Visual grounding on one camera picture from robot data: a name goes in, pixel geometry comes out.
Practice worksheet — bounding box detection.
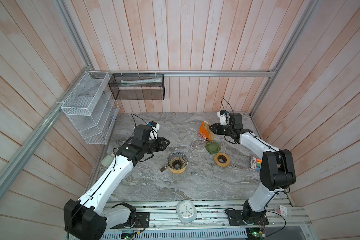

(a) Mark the green glass dripper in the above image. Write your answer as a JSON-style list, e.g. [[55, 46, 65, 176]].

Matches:
[[205, 141, 221, 155]]

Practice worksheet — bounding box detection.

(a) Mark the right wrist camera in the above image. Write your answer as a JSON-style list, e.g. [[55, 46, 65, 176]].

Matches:
[[217, 110, 230, 126]]

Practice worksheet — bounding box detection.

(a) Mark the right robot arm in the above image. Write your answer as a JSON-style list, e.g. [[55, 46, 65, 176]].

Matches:
[[209, 110, 296, 225]]

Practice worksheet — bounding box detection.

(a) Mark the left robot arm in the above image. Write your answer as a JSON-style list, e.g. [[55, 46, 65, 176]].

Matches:
[[64, 122, 170, 240]]

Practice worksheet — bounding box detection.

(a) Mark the orange coffee filter box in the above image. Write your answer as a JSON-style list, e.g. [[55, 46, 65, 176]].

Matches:
[[199, 121, 215, 142]]

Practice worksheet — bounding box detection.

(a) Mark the black mesh basket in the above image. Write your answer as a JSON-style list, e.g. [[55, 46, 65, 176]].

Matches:
[[108, 73, 166, 101]]

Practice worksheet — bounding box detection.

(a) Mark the wooden dripper ring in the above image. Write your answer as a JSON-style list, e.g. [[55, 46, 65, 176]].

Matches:
[[214, 152, 231, 168], [167, 164, 187, 175]]

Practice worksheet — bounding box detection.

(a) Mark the clear glass cup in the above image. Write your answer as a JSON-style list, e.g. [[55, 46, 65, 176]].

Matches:
[[190, 134, 207, 151]]

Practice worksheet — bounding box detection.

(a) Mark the coloured marker pack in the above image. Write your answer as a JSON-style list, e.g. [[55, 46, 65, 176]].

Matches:
[[250, 157, 262, 171]]

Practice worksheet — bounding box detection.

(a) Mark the white analog clock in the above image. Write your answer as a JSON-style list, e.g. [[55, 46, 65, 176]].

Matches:
[[176, 200, 198, 224]]

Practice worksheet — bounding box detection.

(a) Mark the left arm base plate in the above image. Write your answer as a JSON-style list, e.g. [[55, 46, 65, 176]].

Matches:
[[112, 212, 150, 229]]

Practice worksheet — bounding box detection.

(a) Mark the white wire mesh shelf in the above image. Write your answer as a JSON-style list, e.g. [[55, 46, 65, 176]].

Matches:
[[61, 71, 120, 145]]

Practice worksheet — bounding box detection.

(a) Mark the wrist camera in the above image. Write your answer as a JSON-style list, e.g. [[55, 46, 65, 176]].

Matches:
[[217, 110, 230, 126], [147, 121, 160, 141]]

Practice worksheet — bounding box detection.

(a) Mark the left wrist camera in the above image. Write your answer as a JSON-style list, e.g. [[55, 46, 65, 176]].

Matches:
[[147, 121, 160, 141]]

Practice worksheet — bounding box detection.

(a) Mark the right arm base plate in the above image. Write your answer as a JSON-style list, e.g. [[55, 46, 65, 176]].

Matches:
[[225, 208, 269, 226]]

